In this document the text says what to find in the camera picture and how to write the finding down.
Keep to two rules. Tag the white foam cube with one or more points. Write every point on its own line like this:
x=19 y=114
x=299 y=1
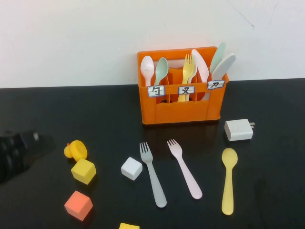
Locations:
x=131 y=168

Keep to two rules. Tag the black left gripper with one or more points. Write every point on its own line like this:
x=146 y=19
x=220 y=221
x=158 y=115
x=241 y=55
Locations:
x=10 y=157

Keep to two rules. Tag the green plastic spoon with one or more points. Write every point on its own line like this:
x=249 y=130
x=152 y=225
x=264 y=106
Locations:
x=162 y=68

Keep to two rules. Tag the green plastic knife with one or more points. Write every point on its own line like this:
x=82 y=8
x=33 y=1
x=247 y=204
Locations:
x=219 y=56

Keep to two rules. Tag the pink plastic knife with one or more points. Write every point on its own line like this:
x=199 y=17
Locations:
x=201 y=66

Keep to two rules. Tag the orange plastic cutlery holder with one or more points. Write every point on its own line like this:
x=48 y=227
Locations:
x=186 y=114

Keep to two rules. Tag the yellow plastic fork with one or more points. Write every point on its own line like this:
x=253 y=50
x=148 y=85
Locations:
x=188 y=71

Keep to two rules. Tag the paper label fork character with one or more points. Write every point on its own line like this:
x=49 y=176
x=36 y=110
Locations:
x=186 y=90

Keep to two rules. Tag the pale pink plastic spoon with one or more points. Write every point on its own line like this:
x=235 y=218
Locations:
x=147 y=66

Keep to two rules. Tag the yellow foam cube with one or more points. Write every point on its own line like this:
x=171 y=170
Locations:
x=129 y=226
x=83 y=171

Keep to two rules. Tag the yellow plastic spoon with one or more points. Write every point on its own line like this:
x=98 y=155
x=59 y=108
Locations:
x=229 y=157

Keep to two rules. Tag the pink plastic fork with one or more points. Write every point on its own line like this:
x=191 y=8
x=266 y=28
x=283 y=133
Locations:
x=186 y=171

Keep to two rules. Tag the grey plastic knife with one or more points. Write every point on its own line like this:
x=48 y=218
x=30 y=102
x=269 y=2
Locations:
x=222 y=69

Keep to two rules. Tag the grey plastic fork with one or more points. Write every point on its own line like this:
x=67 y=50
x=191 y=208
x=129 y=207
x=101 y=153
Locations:
x=152 y=176

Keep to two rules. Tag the yellow rubber duck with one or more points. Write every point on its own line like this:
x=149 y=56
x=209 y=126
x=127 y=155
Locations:
x=76 y=150

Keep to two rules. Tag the paper label spoon character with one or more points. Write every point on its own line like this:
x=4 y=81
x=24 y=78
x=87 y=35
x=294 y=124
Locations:
x=156 y=91

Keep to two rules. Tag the paper label knife character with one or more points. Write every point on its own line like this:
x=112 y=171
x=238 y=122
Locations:
x=216 y=85

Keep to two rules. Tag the white charger plug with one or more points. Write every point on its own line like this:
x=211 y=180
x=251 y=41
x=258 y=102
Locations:
x=238 y=130

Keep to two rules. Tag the orange foam cube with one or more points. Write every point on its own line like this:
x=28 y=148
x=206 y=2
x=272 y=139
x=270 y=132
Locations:
x=78 y=205

